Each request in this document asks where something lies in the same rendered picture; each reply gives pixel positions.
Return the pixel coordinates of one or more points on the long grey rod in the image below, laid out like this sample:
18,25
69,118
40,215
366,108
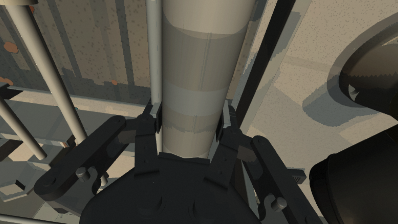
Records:
43,62

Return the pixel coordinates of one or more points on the short grey rod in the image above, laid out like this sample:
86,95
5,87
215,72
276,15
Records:
21,130

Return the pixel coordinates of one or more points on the dark grey ribbed tab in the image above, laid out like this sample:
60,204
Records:
297,175

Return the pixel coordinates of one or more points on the grey machine frame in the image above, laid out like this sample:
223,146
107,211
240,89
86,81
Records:
37,112

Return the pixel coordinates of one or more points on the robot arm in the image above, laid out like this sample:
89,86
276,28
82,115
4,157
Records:
360,186

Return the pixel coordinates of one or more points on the thin grey rod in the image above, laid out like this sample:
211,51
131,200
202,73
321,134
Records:
154,46

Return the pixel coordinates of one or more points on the black bar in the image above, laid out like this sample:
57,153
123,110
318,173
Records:
264,56

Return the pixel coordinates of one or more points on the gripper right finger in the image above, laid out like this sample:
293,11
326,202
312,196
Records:
273,174

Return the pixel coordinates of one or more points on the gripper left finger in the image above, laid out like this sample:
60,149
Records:
84,157

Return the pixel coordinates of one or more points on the beige roller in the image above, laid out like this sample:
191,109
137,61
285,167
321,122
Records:
196,77

